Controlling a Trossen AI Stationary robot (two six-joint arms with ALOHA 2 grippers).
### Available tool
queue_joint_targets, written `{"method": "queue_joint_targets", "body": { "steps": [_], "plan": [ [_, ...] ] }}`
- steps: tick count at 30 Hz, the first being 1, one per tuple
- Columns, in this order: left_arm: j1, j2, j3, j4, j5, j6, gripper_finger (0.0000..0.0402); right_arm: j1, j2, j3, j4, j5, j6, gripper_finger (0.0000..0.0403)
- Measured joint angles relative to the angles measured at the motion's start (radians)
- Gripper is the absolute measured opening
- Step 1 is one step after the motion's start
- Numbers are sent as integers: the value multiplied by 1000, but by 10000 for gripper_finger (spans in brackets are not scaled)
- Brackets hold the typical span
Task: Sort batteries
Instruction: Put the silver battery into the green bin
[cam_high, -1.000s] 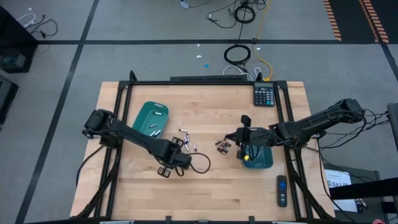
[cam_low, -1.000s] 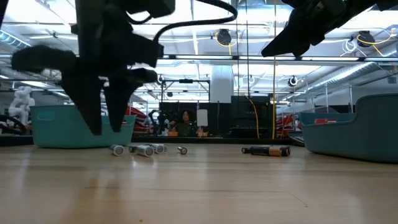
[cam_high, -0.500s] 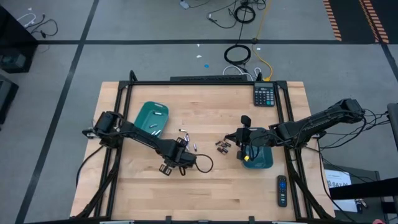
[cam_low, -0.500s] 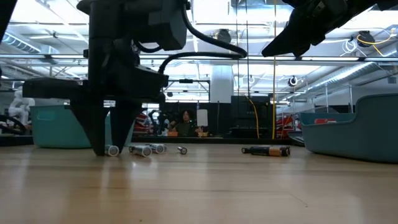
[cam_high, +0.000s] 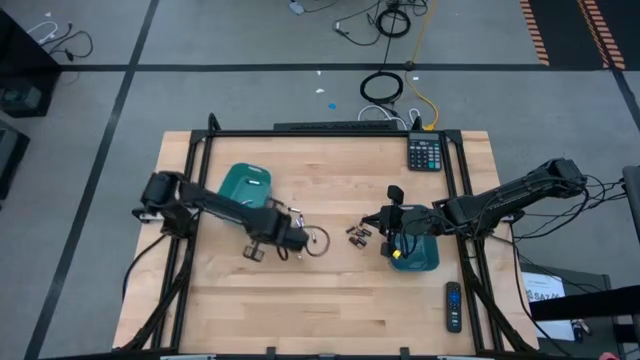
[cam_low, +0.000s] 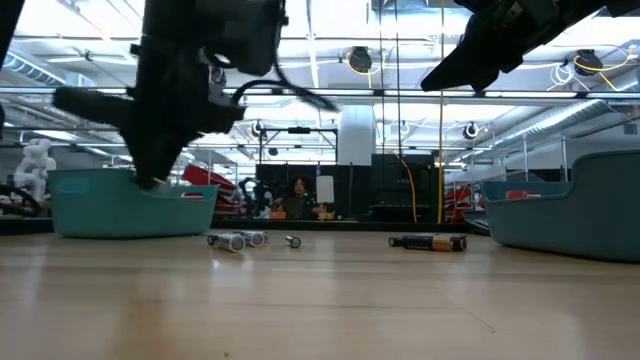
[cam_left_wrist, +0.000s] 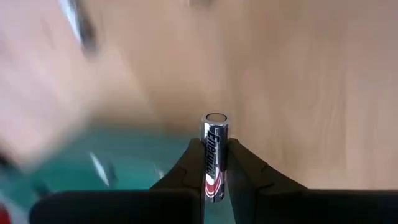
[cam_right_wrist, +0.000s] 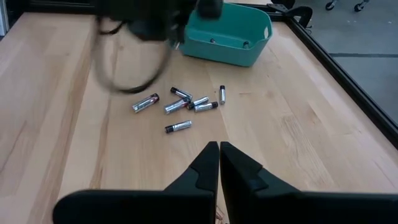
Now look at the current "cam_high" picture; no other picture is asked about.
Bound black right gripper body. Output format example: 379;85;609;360
394;203;421;241

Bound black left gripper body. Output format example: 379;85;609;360
252;212;285;242

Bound teal plastic bin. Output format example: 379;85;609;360
387;203;442;274
217;161;274;211

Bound black desktop calculator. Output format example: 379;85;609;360
406;131;444;173

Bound black remote control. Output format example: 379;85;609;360
445;281;463;334

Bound black power strip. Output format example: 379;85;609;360
273;120;399;132

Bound white paper sheet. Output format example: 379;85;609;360
520;272;576;342

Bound black cart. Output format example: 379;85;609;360
519;264;640;360

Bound black equipment case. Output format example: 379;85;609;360
0;119;31;201

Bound black cabinet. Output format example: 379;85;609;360
0;8;62;119

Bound yellow floor cable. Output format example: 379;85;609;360
403;0;441;132

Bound thick white cable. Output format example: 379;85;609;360
357;103;407;132

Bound black aluminium table frame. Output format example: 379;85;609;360
117;112;541;357

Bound large black cable coil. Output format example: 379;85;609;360
359;71;404;105

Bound black left arm base cable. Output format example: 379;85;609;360
122;232;171;301

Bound small black cable coil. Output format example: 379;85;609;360
375;7;412;39

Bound black cable with plug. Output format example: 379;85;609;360
333;0;384;47

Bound black right arm base cables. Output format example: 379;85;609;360
509;172;632;246

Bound grey post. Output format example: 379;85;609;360
622;164;640;246

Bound black floor cable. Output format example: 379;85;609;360
39;22;95;62

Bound white floor cable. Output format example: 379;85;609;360
27;20;59;45

